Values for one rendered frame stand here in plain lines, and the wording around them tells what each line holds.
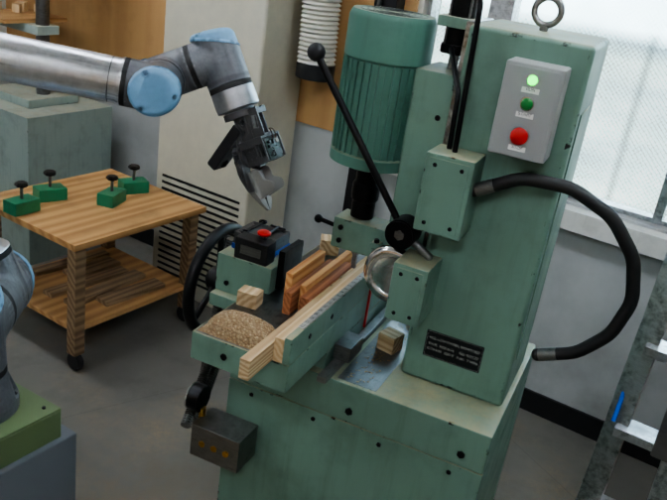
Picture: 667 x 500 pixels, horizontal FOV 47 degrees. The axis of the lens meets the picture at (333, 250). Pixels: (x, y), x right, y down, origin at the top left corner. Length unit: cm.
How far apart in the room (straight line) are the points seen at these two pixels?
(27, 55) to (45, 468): 86
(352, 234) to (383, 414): 39
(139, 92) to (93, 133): 241
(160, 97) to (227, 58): 19
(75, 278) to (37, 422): 117
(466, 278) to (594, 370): 158
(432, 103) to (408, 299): 37
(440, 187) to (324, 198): 196
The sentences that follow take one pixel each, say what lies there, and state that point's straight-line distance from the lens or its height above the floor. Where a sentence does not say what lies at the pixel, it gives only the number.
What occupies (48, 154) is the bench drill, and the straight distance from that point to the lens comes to 373.
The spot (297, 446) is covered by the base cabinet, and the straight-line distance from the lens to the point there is 172.
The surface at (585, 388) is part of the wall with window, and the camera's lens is 309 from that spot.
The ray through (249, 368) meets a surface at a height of 93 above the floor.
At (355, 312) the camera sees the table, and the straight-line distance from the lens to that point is 169.
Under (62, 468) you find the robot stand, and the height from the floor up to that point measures 48.
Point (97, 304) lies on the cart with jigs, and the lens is 313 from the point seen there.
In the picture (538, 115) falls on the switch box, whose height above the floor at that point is 140.
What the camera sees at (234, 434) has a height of 62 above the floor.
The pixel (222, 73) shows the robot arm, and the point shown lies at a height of 134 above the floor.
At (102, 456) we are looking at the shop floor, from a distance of 264.
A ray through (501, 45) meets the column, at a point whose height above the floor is 149.
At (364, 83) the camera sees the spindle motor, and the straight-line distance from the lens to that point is 153.
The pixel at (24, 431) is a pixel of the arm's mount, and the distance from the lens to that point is 174.
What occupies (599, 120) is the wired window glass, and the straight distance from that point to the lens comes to 288.
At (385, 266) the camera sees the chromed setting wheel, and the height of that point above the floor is 104.
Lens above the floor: 164
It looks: 23 degrees down
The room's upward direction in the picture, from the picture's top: 9 degrees clockwise
